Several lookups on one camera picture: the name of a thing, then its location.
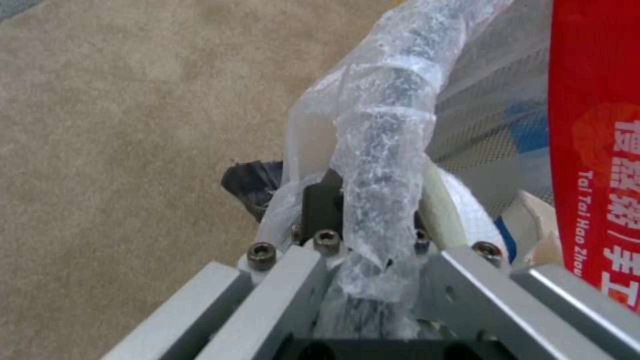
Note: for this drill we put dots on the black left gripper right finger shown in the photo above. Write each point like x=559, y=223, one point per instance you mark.
x=480, y=292

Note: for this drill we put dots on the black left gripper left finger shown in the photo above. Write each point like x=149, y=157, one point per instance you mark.
x=280, y=285

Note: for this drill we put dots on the clear plastic bin liner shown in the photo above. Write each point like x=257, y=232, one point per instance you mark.
x=380, y=168

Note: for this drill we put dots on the white and blue wrapper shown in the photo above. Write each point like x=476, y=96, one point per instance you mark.
x=467, y=210

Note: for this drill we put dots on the black crumpled object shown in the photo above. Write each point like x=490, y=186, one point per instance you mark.
x=247, y=183

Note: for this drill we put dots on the red printed snack packet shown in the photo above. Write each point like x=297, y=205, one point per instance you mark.
x=590, y=75

